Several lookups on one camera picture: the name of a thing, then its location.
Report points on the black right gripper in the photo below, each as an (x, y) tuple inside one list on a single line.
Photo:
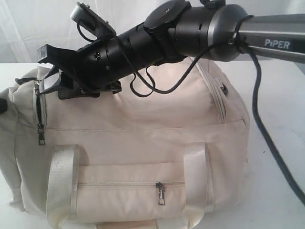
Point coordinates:
[(152, 42)]

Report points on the beige duffel bag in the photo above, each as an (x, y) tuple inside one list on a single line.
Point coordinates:
[(103, 156)]

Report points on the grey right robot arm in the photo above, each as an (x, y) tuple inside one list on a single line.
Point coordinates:
[(216, 31)]

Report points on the front pocket zipper pull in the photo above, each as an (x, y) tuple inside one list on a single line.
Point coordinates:
[(161, 195)]

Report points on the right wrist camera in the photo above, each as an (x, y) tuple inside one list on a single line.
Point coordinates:
[(84, 17)]

